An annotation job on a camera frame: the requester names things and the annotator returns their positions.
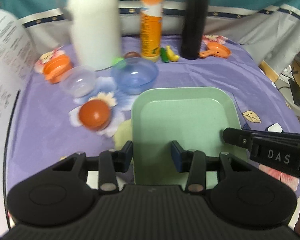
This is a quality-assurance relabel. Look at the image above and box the white printed paper sheet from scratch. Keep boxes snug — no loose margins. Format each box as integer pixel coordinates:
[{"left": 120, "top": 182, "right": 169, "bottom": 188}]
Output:
[{"left": 0, "top": 9, "right": 37, "bottom": 236}]

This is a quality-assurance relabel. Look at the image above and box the white power bank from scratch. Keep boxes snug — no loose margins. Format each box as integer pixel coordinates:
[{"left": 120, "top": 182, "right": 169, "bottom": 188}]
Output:
[{"left": 267, "top": 123, "right": 283, "bottom": 133}]

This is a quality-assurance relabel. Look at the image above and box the yellow orange bottle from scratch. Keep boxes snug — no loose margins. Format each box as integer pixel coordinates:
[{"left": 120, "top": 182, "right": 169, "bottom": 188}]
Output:
[{"left": 140, "top": 0, "right": 164, "bottom": 62}]

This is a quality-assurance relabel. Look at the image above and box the green toy vegetable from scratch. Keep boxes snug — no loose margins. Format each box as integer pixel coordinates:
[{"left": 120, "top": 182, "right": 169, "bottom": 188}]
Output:
[{"left": 160, "top": 47, "right": 170, "bottom": 63}]

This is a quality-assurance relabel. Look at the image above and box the bright green toy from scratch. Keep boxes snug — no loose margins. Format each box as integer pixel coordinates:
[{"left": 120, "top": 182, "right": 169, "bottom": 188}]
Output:
[{"left": 113, "top": 57, "right": 126, "bottom": 69}]

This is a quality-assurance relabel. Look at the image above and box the blue translucent bowl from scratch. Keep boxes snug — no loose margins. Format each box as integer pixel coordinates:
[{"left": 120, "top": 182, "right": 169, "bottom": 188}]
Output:
[{"left": 111, "top": 57, "right": 159, "bottom": 95}]

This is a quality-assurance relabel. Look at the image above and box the orange toy pot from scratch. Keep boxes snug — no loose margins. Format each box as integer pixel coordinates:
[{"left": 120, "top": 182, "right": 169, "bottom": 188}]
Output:
[{"left": 43, "top": 54, "right": 72, "bottom": 84}]

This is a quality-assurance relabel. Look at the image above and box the orange toy frying pan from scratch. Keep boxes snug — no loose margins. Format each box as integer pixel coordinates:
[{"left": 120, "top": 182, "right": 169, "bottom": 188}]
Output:
[{"left": 199, "top": 42, "right": 231, "bottom": 59}]

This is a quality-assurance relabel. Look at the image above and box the pale yellow flower dish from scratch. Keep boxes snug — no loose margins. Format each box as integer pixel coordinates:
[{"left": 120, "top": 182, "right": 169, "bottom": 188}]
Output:
[{"left": 113, "top": 119, "right": 132, "bottom": 150}]

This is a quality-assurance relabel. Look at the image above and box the yellow toy banana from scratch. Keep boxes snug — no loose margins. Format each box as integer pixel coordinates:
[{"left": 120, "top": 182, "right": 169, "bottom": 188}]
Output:
[{"left": 166, "top": 45, "right": 179, "bottom": 62}]

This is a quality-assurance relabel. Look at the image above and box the green square plate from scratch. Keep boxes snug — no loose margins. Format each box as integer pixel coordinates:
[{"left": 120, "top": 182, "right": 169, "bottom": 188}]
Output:
[{"left": 132, "top": 87, "right": 247, "bottom": 187}]

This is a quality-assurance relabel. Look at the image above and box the brown toy mushroom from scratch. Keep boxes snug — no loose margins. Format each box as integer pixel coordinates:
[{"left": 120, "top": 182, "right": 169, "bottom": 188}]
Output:
[{"left": 124, "top": 51, "right": 141, "bottom": 59}]

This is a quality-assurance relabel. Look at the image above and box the small orange bowl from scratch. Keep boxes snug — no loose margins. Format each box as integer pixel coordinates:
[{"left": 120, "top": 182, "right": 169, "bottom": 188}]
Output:
[{"left": 78, "top": 99, "right": 111, "bottom": 131}]

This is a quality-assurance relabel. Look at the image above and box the clear plastic bowl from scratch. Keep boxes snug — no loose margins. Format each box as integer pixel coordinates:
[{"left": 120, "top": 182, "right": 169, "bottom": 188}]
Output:
[{"left": 59, "top": 66, "right": 96, "bottom": 98}]

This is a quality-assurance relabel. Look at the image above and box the black tall flask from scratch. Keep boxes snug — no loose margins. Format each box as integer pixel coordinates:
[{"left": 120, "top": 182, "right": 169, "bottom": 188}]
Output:
[{"left": 180, "top": 0, "right": 209, "bottom": 60}]

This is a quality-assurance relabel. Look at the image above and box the white thermos jug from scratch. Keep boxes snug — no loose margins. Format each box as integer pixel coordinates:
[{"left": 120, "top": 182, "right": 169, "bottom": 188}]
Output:
[{"left": 55, "top": 0, "right": 121, "bottom": 71}]

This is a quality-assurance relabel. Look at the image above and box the purple floral tablecloth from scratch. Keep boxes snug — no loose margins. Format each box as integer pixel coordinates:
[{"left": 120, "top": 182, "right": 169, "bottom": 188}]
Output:
[{"left": 7, "top": 41, "right": 300, "bottom": 189}]

